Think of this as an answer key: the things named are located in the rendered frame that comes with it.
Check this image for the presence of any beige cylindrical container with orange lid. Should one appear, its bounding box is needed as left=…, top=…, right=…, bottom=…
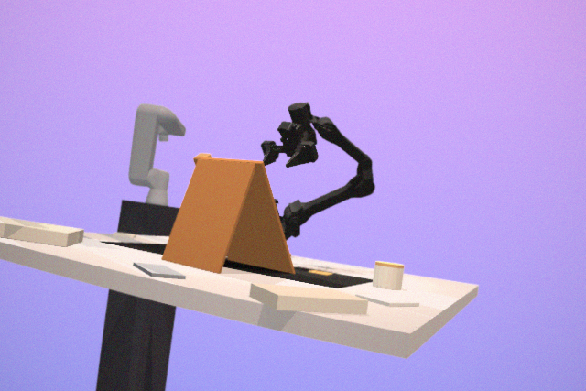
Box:
left=373, top=261, right=404, bottom=290

